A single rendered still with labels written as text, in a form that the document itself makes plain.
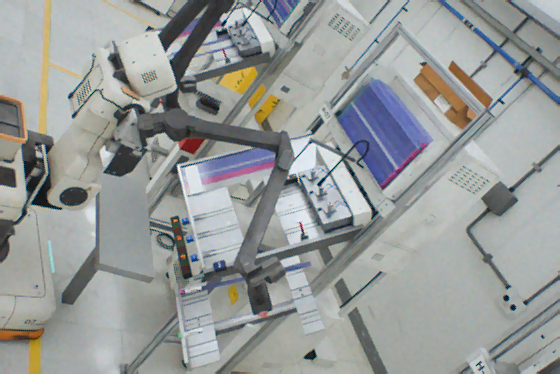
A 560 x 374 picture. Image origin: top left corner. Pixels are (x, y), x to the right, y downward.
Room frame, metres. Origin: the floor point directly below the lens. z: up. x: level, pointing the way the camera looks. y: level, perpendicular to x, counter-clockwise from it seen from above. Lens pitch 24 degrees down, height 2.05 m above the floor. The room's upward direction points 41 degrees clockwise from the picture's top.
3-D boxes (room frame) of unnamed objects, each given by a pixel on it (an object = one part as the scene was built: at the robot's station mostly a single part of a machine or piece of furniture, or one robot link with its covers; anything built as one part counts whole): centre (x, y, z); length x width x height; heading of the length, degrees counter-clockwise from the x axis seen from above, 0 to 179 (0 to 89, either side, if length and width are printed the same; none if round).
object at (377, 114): (2.34, -0.20, 1.52); 0.51 x 0.13 x 0.27; 41
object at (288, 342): (2.46, -0.26, 0.31); 0.70 x 0.65 x 0.62; 41
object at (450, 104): (2.62, -0.36, 1.82); 0.68 x 0.30 x 0.20; 41
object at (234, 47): (3.42, 0.82, 0.66); 1.01 x 0.73 x 1.31; 131
